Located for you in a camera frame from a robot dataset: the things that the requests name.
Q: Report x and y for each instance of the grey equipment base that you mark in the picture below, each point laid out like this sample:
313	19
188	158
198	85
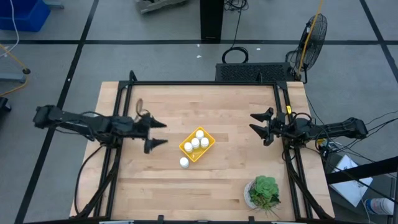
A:
158	4

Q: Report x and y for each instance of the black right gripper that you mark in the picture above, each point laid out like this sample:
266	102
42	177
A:
278	127

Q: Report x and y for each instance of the yellow plastic basket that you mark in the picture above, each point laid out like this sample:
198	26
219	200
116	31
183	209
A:
199	154

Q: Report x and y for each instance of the black metal table frame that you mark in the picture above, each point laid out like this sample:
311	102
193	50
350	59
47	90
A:
202	83

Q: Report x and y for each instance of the green succulent plant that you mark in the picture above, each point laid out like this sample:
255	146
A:
265	189

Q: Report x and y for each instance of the yellow tag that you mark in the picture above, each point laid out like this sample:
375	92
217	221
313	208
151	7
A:
288	109

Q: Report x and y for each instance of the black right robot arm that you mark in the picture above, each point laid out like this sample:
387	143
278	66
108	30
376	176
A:
335	128

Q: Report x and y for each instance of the black standing fan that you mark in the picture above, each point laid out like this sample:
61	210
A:
312	40

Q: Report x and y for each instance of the black perforated computer case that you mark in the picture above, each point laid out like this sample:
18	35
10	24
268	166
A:
252	72

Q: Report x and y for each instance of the white woven plant pot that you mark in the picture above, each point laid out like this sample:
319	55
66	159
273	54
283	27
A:
247	196

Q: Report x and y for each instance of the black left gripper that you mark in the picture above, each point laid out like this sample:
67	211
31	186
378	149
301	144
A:
142	127

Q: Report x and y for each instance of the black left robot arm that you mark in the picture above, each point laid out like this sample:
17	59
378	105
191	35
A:
77	124

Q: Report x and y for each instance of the grey metal floor stand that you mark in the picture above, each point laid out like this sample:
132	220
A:
11	77

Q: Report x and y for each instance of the blue plastic bin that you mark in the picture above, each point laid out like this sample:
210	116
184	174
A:
23	15

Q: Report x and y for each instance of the black slanted metal bar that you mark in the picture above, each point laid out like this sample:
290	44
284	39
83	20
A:
360	171

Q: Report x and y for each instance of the white bottle blue label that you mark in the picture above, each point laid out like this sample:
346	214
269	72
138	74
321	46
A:
381	206

